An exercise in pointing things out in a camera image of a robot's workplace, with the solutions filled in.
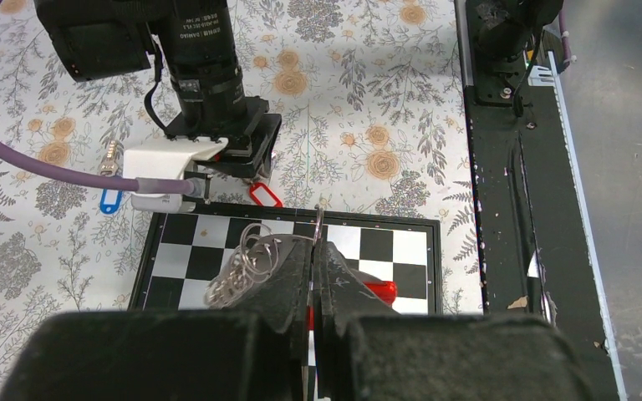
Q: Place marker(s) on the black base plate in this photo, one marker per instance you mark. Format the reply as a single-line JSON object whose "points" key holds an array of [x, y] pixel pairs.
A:
{"points": [[535, 246]]}

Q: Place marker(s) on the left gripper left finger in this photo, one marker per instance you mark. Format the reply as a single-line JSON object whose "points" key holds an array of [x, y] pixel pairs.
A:
{"points": [[282, 300]]}

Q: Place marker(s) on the silver key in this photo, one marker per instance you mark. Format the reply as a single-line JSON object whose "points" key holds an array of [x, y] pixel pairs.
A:
{"points": [[109, 165]]}

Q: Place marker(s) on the red key tag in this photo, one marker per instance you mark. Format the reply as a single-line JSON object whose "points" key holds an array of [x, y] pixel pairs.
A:
{"points": [[263, 196]]}

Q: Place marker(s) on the black white chessboard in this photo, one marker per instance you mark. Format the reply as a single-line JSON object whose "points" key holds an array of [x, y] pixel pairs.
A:
{"points": [[183, 253]]}

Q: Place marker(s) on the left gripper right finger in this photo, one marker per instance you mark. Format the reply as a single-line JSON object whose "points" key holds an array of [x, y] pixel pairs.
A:
{"points": [[338, 295]]}

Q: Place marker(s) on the keyring with red fob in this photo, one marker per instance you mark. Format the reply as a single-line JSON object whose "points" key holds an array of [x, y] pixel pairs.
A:
{"points": [[255, 258]]}

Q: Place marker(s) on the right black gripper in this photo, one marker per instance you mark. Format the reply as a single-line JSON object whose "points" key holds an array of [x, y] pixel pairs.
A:
{"points": [[249, 128]]}

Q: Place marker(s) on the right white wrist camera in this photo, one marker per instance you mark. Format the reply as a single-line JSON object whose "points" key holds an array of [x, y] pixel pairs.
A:
{"points": [[159, 165]]}

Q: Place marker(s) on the blue key tag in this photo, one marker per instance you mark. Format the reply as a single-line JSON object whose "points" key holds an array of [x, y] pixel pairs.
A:
{"points": [[110, 201]]}

